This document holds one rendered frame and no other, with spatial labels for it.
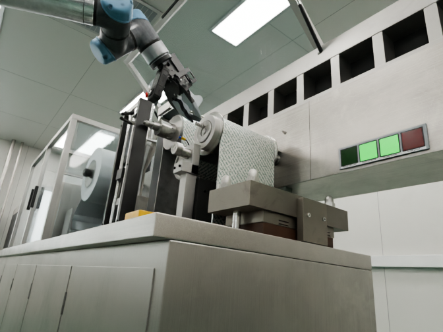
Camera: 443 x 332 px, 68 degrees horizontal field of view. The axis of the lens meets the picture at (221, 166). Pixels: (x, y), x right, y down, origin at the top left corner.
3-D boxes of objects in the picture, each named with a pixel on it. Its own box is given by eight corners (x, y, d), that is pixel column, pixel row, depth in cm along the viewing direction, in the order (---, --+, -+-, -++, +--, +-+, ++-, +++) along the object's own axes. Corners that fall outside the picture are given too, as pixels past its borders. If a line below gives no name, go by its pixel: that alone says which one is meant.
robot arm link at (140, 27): (113, 27, 98) (136, 16, 102) (136, 58, 101) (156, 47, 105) (119, 14, 92) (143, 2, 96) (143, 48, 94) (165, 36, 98)
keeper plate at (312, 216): (296, 241, 81) (296, 198, 85) (321, 246, 87) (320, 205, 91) (305, 240, 79) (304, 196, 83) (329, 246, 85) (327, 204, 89)
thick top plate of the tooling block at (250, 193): (207, 213, 86) (209, 190, 88) (304, 234, 109) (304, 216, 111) (249, 204, 74) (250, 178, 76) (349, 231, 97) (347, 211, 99)
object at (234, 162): (215, 200, 94) (219, 141, 100) (271, 215, 107) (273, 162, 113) (215, 200, 93) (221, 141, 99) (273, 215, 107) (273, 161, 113)
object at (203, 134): (197, 146, 105) (196, 128, 109) (202, 148, 106) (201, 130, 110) (211, 134, 100) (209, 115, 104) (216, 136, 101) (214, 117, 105)
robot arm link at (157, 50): (148, 45, 94) (136, 58, 101) (157, 59, 95) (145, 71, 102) (165, 37, 99) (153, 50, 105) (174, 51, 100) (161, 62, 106)
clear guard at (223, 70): (128, 62, 195) (129, 62, 195) (177, 132, 205) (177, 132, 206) (250, -74, 116) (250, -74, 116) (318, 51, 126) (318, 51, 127)
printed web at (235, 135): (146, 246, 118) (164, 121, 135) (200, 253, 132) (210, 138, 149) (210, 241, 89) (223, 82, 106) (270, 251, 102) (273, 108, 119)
